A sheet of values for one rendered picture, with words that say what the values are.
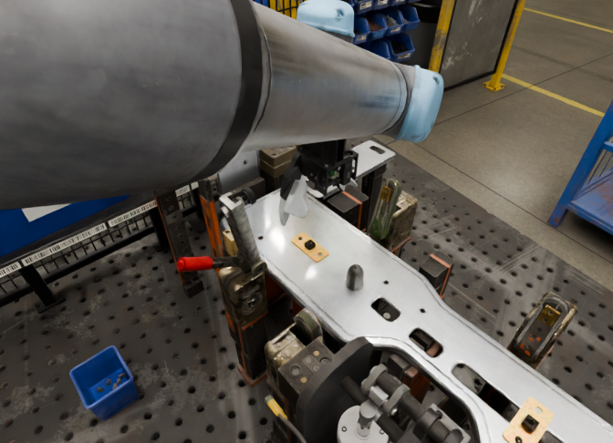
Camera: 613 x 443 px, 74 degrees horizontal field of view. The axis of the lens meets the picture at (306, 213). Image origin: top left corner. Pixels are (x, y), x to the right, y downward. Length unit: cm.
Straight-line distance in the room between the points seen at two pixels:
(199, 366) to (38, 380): 36
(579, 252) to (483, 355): 194
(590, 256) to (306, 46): 250
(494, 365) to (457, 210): 81
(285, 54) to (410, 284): 65
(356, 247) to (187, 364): 50
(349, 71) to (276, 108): 9
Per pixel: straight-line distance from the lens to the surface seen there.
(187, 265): 64
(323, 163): 64
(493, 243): 140
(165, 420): 102
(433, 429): 48
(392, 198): 84
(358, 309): 75
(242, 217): 64
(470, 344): 76
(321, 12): 55
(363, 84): 29
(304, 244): 84
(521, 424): 72
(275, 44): 19
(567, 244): 266
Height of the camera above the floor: 161
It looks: 41 degrees down
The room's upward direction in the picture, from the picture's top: straight up
